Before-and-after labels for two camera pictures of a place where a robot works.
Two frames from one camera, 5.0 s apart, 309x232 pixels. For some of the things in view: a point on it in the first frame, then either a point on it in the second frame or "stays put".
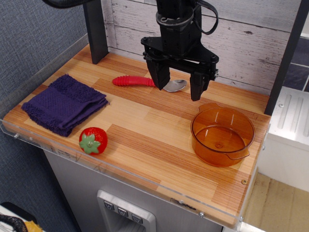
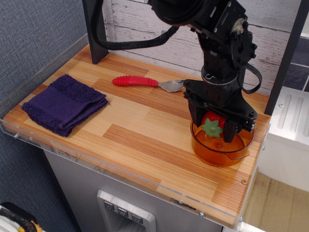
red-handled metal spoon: [174, 86] stays put
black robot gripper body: [180, 44] -> [227, 100]
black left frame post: [96, 29] stays put
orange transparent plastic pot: [221, 137] stays put
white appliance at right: [285, 154] stays put
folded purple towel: [63, 105] stays put
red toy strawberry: [93, 140] -> [213, 124]
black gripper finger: [160, 72] -> [197, 112]
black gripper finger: [199, 82] -> [229, 131]
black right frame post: [287, 57] stays put
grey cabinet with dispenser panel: [100, 202] stays put
